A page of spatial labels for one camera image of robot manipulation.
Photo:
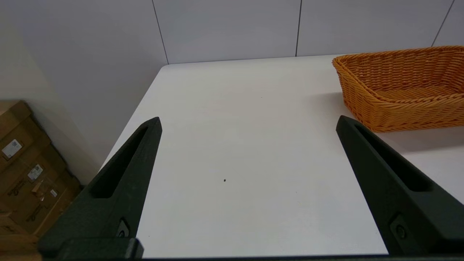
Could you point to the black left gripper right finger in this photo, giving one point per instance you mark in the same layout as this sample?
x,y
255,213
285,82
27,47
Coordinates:
x,y
420,217

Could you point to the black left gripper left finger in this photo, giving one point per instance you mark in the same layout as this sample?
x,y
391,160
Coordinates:
x,y
105,214

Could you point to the plain cardboard box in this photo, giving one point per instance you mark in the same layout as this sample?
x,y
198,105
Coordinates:
x,y
14,239

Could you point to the orange wicker basket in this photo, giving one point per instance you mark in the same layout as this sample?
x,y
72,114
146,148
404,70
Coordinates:
x,y
398,108

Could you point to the cardboard box with white label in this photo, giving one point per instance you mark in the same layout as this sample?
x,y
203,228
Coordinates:
x,y
18,127
21,181
54,206

